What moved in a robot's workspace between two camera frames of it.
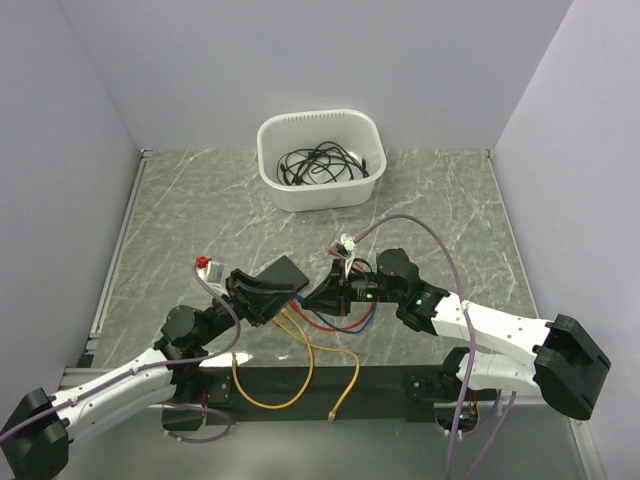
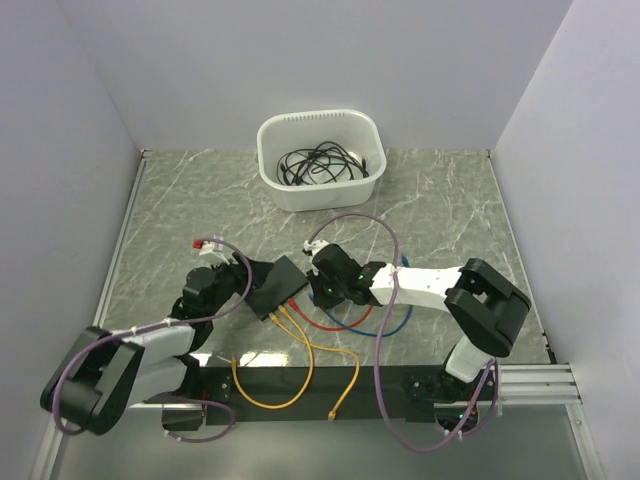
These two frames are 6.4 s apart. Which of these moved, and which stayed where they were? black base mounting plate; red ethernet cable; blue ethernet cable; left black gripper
Moved: blue ethernet cable; left black gripper
Stayed: black base mounting plate; red ethernet cable
